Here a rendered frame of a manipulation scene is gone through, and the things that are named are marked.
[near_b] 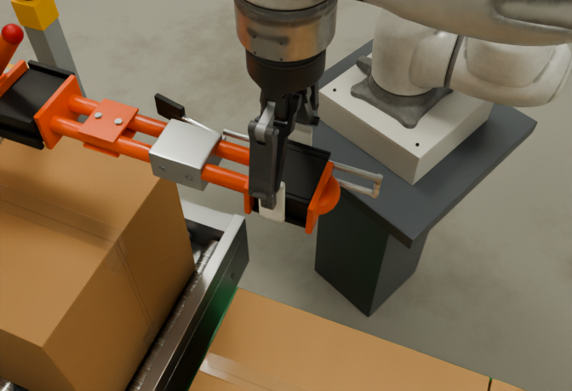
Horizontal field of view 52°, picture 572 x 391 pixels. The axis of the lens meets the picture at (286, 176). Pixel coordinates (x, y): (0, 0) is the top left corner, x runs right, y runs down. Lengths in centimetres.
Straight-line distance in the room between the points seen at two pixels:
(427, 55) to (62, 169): 75
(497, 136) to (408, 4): 113
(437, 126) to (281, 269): 93
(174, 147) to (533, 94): 77
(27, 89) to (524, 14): 61
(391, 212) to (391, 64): 32
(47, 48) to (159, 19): 157
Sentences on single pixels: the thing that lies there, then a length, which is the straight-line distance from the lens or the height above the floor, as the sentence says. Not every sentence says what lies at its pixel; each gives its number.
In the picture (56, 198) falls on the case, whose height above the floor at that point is 95.
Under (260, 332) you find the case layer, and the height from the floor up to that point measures 54.
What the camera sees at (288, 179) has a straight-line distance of 67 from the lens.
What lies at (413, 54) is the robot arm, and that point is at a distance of 126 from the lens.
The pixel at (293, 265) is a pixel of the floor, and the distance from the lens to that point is 209.
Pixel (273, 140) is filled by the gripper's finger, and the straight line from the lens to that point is 55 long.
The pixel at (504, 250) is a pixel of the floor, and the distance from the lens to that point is 226.
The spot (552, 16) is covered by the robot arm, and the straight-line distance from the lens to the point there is 41.
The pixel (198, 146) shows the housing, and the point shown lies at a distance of 71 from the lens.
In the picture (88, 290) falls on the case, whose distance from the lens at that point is 105.
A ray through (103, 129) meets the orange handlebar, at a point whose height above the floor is 128.
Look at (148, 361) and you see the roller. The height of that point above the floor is 55.
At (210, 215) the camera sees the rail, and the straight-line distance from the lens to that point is 149.
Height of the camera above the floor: 181
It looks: 51 degrees down
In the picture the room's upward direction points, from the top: straight up
